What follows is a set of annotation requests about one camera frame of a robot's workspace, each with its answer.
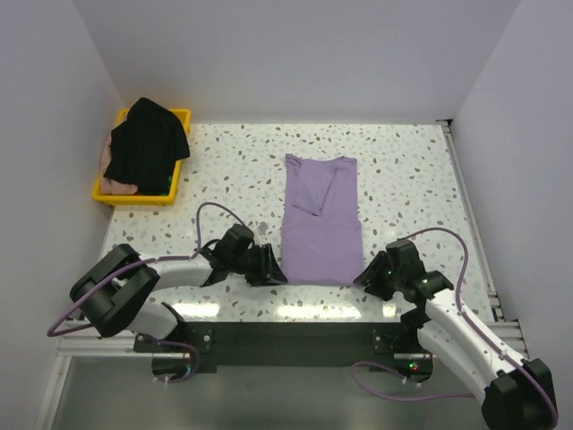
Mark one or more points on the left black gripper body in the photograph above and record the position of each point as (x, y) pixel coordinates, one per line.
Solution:
(254, 264)

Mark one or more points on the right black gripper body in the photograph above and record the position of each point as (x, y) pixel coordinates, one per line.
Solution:
(382, 279)

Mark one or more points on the purple t shirt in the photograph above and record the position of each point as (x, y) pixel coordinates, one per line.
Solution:
(321, 234)

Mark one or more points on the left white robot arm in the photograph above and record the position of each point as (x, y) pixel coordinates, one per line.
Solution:
(113, 295)

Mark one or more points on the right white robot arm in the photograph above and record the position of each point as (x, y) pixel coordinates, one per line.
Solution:
(514, 392)

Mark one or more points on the black t shirt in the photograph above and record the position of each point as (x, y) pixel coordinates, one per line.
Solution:
(145, 148)

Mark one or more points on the pink t shirt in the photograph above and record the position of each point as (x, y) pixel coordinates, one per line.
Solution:
(110, 186)

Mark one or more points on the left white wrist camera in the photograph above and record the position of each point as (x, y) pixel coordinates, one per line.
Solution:
(261, 229)

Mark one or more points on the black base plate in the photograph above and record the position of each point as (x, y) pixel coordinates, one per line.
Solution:
(293, 344)

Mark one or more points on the aluminium frame rail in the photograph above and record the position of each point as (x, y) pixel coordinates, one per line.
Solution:
(88, 343)

